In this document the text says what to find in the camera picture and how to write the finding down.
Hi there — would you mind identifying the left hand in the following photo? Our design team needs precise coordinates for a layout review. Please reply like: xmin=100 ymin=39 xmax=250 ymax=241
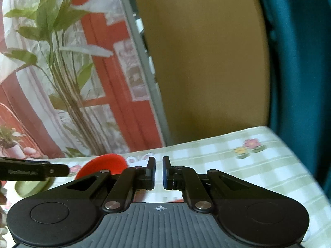
xmin=0 ymin=184 xmax=7 ymax=228

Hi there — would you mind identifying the green square plate near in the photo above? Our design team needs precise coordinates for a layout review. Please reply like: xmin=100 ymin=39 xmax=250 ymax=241
xmin=15 ymin=178 xmax=54 ymax=198

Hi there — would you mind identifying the red bowl far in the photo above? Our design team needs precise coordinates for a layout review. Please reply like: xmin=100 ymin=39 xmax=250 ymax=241
xmin=75 ymin=154 xmax=128 ymax=180

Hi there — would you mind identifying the green checked tablecloth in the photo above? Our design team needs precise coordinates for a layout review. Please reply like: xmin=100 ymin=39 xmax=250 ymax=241
xmin=0 ymin=126 xmax=331 ymax=248

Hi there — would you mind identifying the printed backdrop cloth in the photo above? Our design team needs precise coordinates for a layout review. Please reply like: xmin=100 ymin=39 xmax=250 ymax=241
xmin=1 ymin=0 xmax=167 ymax=159

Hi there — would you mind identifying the wooden board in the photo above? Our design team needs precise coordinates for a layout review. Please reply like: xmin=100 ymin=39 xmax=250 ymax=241
xmin=136 ymin=0 xmax=269 ymax=144

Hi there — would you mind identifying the teal curtain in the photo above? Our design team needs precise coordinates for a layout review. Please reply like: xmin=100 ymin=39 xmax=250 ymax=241
xmin=259 ymin=0 xmax=330 ymax=195

